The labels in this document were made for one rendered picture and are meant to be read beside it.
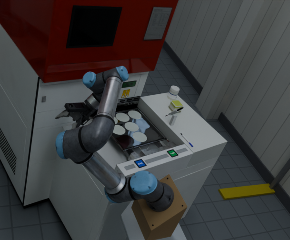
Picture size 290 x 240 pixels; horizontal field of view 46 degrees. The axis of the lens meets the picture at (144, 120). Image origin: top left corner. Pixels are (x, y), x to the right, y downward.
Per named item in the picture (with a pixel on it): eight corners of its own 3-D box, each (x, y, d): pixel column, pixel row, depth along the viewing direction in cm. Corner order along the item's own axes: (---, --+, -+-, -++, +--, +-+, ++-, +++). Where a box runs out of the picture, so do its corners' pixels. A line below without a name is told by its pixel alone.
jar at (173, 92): (165, 95, 270) (169, 85, 265) (172, 95, 274) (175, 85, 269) (170, 101, 266) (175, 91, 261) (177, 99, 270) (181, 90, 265)
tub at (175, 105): (167, 107, 258) (170, 100, 254) (175, 106, 262) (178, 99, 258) (172, 113, 253) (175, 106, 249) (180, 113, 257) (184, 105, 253)
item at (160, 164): (110, 181, 204) (115, 164, 196) (177, 158, 237) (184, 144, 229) (118, 192, 199) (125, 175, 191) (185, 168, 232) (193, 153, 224)
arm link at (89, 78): (100, 66, 166) (112, 77, 175) (81, 73, 170) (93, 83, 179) (100, 80, 163) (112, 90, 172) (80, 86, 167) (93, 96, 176)
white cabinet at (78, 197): (47, 204, 276) (61, 127, 229) (141, 173, 335) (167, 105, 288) (85, 273, 241) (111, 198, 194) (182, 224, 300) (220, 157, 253)
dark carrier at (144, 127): (96, 116, 237) (97, 115, 236) (136, 108, 258) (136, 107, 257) (124, 149, 218) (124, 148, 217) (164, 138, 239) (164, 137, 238)
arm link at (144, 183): (163, 200, 167) (151, 189, 157) (138, 204, 172) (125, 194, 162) (163, 177, 174) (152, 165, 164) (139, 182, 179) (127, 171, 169)
